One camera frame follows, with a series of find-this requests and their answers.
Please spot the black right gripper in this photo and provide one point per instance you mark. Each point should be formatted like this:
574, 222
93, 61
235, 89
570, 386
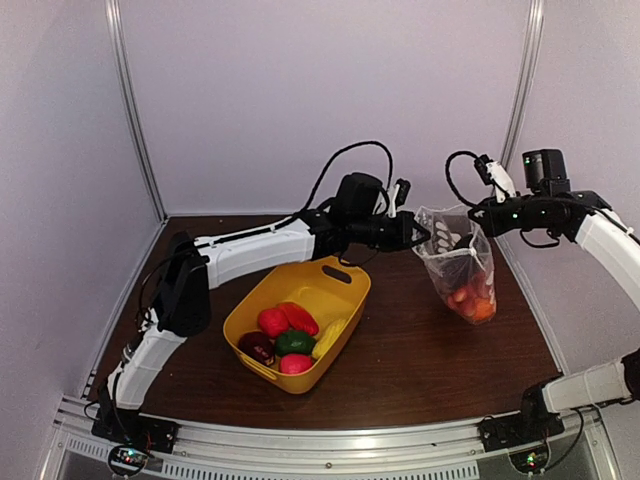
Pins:
492, 225

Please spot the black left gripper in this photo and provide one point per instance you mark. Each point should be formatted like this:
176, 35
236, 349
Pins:
406, 224

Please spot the right aluminium corner post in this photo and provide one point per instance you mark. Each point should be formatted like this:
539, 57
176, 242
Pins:
529, 61

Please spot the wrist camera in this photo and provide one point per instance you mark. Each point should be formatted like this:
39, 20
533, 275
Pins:
397, 196
493, 174

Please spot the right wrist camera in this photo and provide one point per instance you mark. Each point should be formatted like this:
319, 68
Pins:
493, 174

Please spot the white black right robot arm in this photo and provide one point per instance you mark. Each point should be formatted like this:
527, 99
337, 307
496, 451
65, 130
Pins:
585, 219

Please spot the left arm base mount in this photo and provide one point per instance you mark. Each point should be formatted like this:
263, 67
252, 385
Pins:
135, 435

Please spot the left aluminium corner post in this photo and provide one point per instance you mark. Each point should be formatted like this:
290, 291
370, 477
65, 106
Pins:
132, 115

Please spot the yellow toy corn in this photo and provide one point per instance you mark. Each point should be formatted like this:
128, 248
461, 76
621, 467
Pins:
328, 338

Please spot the pink red toy fruit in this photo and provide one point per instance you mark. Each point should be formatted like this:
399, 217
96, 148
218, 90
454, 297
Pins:
295, 364

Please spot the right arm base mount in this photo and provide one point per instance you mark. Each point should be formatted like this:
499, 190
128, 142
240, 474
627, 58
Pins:
506, 432

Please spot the orange toy fruit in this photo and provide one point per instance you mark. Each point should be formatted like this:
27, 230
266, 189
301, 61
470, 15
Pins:
484, 310

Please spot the yellow plastic basket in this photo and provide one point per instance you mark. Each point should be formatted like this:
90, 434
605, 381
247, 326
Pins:
326, 289

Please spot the dark red toy onion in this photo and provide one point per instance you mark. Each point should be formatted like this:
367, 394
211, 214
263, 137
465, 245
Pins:
258, 346

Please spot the clear polka dot zip bag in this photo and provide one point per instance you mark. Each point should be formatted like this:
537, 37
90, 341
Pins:
447, 226

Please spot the purple toy eggplant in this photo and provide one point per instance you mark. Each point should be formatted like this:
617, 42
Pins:
454, 272

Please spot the aluminium corner post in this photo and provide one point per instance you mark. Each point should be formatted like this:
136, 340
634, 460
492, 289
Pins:
529, 61
132, 115

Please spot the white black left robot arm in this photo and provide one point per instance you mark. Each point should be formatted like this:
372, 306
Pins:
180, 305

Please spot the green toy pepper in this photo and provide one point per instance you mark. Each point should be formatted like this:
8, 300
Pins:
294, 342

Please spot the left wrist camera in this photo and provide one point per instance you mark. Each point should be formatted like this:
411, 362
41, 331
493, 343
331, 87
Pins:
397, 196

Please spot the front aluminium rail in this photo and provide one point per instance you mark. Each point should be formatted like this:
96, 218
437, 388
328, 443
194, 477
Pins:
450, 450

